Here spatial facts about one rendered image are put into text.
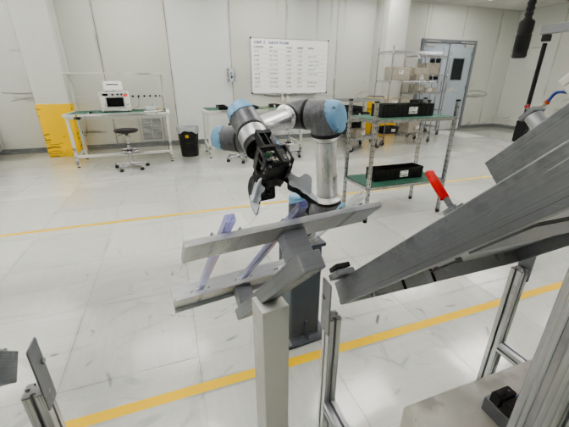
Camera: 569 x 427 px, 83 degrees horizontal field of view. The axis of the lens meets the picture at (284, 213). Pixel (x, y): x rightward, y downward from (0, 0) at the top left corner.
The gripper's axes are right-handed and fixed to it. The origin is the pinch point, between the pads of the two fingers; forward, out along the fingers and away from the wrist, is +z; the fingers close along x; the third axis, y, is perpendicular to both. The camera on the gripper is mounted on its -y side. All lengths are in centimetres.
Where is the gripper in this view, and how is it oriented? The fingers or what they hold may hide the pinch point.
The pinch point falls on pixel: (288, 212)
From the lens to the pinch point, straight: 70.1
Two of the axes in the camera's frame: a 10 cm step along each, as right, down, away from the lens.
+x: 8.9, -1.7, 4.2
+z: 3.9, 7.6, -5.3
